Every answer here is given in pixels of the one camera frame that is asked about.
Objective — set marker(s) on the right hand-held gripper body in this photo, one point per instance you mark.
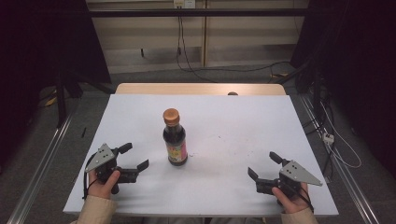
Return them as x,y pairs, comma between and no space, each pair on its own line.
297,174

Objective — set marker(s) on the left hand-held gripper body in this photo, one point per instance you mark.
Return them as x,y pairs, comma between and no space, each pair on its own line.
101,157

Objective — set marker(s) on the person's left hand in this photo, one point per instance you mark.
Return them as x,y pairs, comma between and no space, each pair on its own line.
99,188

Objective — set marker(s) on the person's right hand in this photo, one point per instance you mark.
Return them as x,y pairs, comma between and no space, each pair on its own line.
292,202

